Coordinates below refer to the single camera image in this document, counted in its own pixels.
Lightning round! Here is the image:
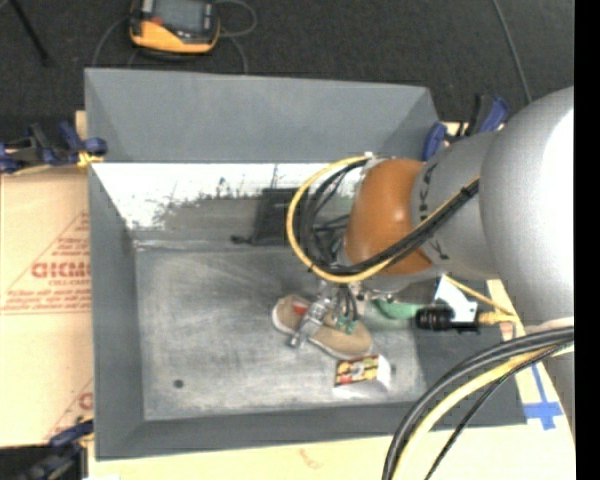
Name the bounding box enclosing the green plastic cup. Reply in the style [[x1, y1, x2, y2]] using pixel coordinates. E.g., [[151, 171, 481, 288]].
[[368, 297, 417, 323]]

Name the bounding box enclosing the black cylinder on white bracket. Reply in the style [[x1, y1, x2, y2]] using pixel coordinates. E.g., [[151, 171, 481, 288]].
[[413, 274, 517, 337]]

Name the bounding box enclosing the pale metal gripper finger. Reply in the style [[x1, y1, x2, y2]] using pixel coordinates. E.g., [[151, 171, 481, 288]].
[[299, 300, 327, 328], [287, 315, 328, 350]]

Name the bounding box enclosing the tan toy shoe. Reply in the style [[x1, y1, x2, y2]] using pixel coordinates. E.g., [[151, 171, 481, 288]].
[[271, 293, 374, 361]]

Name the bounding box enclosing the colourful printed packet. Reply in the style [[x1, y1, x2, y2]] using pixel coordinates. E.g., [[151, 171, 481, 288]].
[[331, 354, 394, 399]]

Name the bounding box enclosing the grey metal bin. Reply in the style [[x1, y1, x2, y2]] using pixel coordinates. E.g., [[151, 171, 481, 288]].
[[83, 67, 527, 460]]

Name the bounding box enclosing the brown cardboard board, red print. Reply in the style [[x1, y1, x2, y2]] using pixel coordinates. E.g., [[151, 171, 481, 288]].
[[0, 166, 96, 450]]

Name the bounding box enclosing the black flat pouch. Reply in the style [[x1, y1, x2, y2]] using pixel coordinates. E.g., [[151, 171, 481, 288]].
[[229, 186, 302, 247]]

